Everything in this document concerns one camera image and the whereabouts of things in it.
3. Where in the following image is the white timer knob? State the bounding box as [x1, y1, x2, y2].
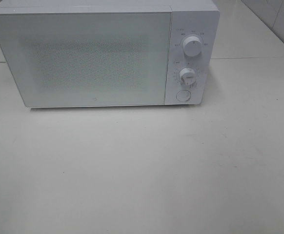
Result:
[179, 68, 198, 86]

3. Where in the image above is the upper white power knob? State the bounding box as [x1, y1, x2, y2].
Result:
[182, 35, 203, 57]

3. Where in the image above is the white microwave oven body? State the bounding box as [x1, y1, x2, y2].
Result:
[0, 0, 220, 107]

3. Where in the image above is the round white door button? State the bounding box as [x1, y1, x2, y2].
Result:
[176, 90, 191, 102]

